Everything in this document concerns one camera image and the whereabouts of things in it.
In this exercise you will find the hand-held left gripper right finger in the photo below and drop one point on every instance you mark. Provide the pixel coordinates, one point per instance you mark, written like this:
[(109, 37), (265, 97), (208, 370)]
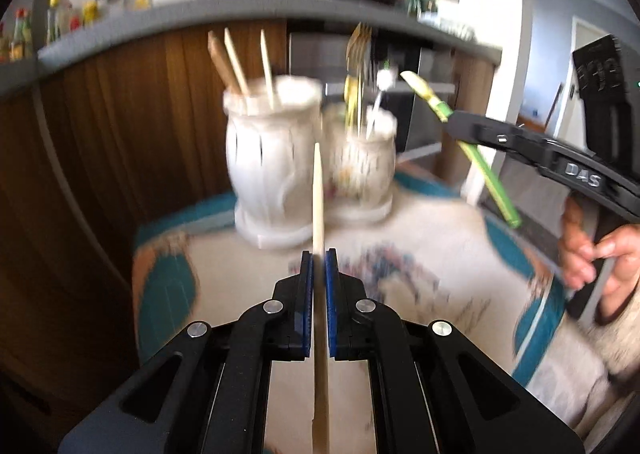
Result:
[(332, 294)]

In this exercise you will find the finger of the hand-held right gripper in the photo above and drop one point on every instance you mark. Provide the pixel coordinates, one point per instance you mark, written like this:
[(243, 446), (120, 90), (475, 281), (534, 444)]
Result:
[(550, 159)]

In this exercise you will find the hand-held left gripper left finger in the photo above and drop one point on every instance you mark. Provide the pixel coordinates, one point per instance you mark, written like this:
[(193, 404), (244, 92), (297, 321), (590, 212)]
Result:
[(306, 294)]

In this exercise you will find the wooden chopstick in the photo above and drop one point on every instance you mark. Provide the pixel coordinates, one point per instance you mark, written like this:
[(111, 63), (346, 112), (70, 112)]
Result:
[(235, 62), (220, 62), (266, 69), (319, 234)]

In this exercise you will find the green plastic knife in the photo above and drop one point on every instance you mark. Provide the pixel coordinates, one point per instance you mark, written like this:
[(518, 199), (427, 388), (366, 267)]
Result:
[(480, 164)]

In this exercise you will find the white floral ceramic boot holder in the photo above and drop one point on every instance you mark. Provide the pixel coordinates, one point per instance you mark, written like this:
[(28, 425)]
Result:
[(280, 159)]

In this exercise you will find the gold fork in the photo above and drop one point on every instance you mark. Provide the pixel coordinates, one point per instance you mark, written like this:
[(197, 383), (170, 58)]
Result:
[(357, 47)]

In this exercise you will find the person's right forearm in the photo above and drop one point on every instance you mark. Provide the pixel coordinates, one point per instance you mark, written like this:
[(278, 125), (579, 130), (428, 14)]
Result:
[(617, 364)]

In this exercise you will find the person's right hand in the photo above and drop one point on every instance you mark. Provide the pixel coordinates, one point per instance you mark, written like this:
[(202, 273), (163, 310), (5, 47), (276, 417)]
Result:
[(615, 254)]

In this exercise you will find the white door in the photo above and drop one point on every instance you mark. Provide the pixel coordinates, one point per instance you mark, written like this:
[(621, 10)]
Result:
[(580, 84)]

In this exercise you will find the quilted printed placemat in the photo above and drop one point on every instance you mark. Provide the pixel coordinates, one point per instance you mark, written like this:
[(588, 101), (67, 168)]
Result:
[(425, 284)]

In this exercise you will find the white tulip utensil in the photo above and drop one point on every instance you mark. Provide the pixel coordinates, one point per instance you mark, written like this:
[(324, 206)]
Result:
[(382, 82)]

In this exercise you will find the yellow-green tulip utensil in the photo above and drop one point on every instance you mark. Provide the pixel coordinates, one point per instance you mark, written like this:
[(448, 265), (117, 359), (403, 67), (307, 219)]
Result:
[(351, 94)]

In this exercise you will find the grey countertop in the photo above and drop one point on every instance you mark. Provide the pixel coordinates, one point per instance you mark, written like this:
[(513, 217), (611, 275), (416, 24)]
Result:
[(150, 22)]

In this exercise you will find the yellow squeeze bottle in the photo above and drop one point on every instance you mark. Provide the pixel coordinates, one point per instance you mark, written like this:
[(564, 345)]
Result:
[(90, 13)]

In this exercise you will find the yellow-capped bottle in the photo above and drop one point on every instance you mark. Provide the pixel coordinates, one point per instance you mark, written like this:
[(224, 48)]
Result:
[(53, 17)]

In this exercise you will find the dark sauce bottle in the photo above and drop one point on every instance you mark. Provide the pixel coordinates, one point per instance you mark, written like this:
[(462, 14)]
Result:
[(21, 37)]

